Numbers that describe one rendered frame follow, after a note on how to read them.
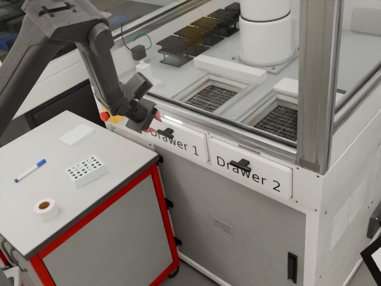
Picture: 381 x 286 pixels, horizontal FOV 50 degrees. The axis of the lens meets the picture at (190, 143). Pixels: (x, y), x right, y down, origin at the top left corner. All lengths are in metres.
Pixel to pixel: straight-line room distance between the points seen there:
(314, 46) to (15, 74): 0.60
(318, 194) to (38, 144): 1.16
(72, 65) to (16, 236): 0.95
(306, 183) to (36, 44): 0.78
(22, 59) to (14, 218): 0.86
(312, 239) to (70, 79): 1.34
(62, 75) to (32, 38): 1.34
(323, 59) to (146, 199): 0.95
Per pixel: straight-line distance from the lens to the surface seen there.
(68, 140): 1.75
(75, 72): 2.09
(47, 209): 1.42
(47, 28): 0.70
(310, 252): 1.39
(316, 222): 1.27
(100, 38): 0.75
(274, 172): 1.19
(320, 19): 0.92
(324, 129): 1.04
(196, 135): 1.33
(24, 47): 0.74
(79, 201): 1.46
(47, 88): 2.03
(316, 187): 1.17
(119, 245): 1.66
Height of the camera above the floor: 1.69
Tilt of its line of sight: 36 degrees down
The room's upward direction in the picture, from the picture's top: 10 degrees counter-clockwise
